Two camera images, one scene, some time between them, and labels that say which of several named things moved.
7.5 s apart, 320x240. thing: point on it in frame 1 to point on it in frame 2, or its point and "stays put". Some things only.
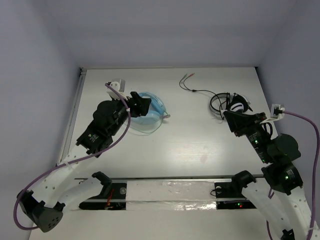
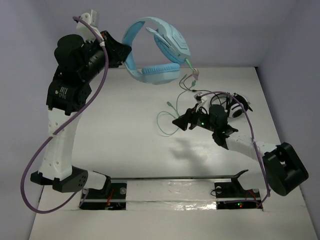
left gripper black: [131, 105] to [110, 50]
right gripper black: [238, 120] to [190, 117]
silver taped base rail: [172, 193] stays put
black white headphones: [234, 102] stays put
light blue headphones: [156, 111] to [169, 41]
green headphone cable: [165, 116] to [176, 114]
